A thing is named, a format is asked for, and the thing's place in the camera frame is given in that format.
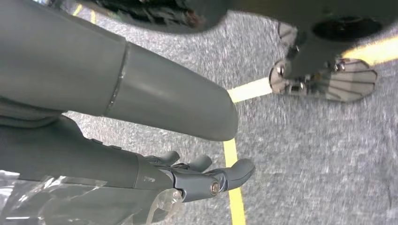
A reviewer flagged slotted robot foot plate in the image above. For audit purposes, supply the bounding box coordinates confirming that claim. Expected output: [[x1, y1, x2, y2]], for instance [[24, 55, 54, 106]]
[[268, 57, 378, 103]]

